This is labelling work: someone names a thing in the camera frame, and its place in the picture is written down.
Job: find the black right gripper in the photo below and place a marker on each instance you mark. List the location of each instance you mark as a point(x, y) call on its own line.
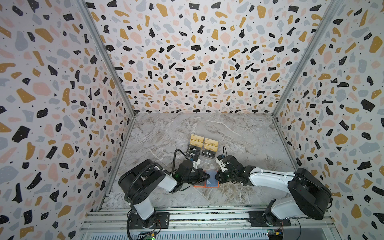
point(226, 174)

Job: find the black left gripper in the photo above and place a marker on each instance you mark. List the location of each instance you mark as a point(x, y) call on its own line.
point(200, 174)

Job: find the orange card holder wallet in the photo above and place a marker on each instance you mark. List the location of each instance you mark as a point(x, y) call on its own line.
point(211, 182)

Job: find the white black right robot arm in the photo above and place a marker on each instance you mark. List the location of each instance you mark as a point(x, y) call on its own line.
point(308, 196)

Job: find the clear acrylic card stand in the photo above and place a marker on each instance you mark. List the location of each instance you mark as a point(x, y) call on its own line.
point(201, 151)

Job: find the gold card middle left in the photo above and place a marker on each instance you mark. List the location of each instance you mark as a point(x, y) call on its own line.
point(196, 143)

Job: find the gold card back left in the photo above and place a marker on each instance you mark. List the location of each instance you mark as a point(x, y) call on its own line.
point(197, 138)

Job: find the circuit board right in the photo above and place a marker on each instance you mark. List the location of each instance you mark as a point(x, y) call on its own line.
point(275, 234)

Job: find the green circuit board left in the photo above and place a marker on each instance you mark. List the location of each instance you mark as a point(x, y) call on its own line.
point(149, 237)

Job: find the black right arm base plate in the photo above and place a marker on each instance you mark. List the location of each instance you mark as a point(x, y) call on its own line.
point(261, 219)

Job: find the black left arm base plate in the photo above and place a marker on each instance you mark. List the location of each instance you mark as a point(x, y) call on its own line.
point(158, 220)

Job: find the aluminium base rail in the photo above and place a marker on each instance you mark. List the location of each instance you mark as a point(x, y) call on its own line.
point(209, 223)

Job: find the aluminium corner post left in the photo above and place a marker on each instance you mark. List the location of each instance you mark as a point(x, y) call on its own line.
point(86, 15)

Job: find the aluminium corner post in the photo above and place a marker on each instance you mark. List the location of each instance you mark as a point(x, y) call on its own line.
point(330, 12)
point(86, 15)

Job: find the aluminium corner post right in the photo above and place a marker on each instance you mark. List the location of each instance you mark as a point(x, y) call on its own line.
point(330, 12)

